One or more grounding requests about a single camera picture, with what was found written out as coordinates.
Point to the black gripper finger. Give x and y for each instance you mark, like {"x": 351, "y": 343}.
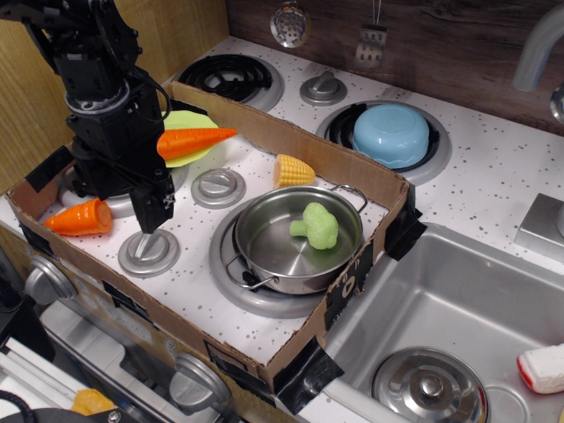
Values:
{"x": 153, "y": 204}

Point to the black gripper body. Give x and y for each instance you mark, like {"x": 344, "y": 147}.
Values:
{"x": 115, "y": 147}

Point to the orange toy carrot green top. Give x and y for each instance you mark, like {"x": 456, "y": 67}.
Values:
{"x": 174, "y": 144}

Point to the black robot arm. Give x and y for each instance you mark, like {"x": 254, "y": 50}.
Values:
{"x": 87, "y": 44}

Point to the light green plate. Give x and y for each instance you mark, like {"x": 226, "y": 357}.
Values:
{"x": 184, "y": 119}

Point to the orange toy carrot piece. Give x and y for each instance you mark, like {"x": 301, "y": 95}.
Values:
{"x": 89, "y": 218}

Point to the silver stove knob front left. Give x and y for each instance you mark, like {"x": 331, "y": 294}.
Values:
{"x": 149, "y": 255}

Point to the silver stove knob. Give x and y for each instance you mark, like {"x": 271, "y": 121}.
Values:
{"x": 323, "y": 90}
{"x": 149, "y": 255}
{"x": 218, "y": 188}

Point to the silver stove knob middle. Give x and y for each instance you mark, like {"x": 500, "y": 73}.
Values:
{"x": 218, "y": 188}

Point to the brown cardboard fence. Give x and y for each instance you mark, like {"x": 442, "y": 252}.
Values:
{"x": 182, "y": 309}

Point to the black coil burner back left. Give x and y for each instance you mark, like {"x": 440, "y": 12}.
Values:
{"x": 234, "y": 77}

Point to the silver oven knob left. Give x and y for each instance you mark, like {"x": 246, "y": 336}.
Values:
{"x": 46, "y": 283}

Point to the silver oven knob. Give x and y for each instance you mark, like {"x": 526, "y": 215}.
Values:
{"x": 46, "y": 283}
{"x": 195, "y": 387}

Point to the yellow toy corn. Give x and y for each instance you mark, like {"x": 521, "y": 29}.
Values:
{"x": 290, "y": 171}

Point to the stainless steel pot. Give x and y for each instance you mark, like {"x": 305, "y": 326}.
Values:
{"x": 265, "y": 254}

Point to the green toy broccoli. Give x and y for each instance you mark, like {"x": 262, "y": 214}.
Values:
{"x": 318, "y": 225}

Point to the silver oven knob right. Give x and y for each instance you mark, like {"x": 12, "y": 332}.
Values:
{"x": 195, "y": 387}

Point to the hanging metal strainer spoon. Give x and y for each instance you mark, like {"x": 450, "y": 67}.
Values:
{"x": 290, "y": 24}

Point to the silver stove knob back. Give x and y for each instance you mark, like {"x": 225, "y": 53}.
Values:
{"x": 323, "y": 90}

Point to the yellow toy piece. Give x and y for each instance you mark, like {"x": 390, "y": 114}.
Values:
{"x": 88, "y": 402}

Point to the light blue bowl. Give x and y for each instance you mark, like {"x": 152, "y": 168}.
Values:
{"x": 394, "y": 135}

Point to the hanging metal spatula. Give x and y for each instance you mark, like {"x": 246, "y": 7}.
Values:
{"x": 371, "y": 45}

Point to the metal sink basin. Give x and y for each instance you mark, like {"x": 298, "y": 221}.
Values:
{"x": 459, "y": 296}

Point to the silver pot lid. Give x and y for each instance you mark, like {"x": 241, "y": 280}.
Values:
{"x": 424, "y": 384}

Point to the red white toy sponge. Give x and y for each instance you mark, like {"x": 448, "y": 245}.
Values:
{"x": 542, "y": 369}

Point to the silver faucet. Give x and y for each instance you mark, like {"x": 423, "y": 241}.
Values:
{"x": 540, "y": 71}

